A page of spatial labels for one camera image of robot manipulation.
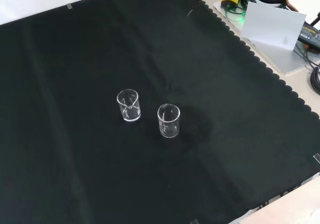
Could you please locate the clear glass beaker with spout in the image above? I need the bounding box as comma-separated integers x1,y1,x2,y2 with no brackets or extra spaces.
116,89,142,122

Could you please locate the clear glass beaker with markings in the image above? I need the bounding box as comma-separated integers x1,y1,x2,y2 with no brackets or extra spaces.
157,103,181,139

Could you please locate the black cloth with scalloped edge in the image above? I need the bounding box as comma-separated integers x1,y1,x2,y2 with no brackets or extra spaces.
0,0,320,224

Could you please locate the pale board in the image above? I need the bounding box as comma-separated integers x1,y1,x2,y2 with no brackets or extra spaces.
240,1,308,51

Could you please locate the black power adapter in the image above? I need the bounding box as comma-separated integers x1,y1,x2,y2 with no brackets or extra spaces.
297,21,320,51

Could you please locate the green cable by base plate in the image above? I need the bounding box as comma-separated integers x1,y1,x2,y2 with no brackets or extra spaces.
224,5,248,23

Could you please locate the grey metal base plate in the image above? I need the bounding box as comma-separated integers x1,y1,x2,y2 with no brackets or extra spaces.
212,0,320,76

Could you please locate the thick black cable bundle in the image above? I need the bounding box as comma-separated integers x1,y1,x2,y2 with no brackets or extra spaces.
309,65,320,96

